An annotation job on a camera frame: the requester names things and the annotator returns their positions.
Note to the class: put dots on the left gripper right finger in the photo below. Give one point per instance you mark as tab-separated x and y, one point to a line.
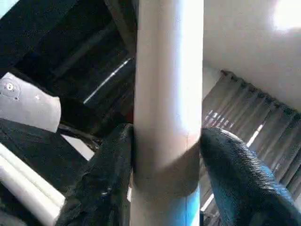
247	183

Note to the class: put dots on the white plastic bag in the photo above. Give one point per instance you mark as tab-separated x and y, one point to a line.
28	103

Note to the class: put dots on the black work mat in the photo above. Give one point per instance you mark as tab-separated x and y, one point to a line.
37	150

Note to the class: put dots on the white flat sheet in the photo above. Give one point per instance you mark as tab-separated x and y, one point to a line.
77	146

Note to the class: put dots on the grey pleated curtain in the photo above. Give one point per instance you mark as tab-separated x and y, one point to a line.
254	122

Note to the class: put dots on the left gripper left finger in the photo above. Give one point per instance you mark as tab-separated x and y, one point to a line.
101	183

